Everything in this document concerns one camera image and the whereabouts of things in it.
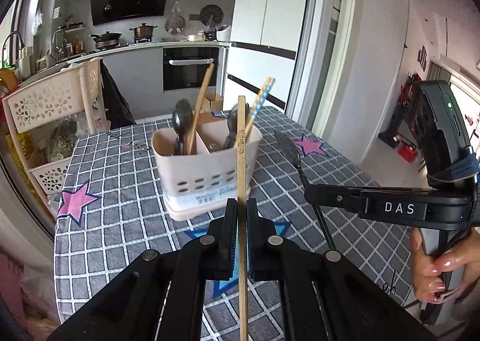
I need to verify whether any beige plastic storage rack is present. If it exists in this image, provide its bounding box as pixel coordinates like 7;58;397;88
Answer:
2;58;110;205

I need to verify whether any white refrigerator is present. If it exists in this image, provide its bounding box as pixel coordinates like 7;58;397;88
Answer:
223;0;307;110

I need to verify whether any kitchen faucet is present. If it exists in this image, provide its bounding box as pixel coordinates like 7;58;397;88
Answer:
1;31;24;68

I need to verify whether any grey checked tablecloth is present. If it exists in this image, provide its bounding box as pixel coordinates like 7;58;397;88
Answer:
54;107;411;321

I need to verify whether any blue patterned chopstick in holder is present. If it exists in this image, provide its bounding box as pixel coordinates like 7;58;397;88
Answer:
247;77;275;118

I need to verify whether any black bag on rack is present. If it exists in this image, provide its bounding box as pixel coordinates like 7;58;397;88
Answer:
100;60;136;129

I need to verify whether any copper cooking pot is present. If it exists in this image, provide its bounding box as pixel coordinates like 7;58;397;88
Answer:
130;22;157;43

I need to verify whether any dark translucent plastic spoon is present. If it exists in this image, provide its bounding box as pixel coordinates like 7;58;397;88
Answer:
223;105;238;149

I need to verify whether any cardboard box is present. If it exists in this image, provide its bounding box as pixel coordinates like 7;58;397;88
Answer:
202;93;224;112

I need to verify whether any person's right hand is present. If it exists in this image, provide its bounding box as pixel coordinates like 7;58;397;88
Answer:
410;227;479;303

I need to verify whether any black wok on stove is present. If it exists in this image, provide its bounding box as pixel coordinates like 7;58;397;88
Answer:
89;31;121;50

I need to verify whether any patterned handle wooden chopstick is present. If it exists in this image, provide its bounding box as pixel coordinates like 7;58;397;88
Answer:
234;115;255;147

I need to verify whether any black built-in oven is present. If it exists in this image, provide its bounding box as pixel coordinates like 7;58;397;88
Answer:
163;46;220;92

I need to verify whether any plain wooden chopstick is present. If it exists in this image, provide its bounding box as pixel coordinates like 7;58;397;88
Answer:
237;96;248;341
185;63;215;155

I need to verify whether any beige plastic utensil holder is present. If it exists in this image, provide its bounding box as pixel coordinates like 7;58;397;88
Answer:
150;112;264;222

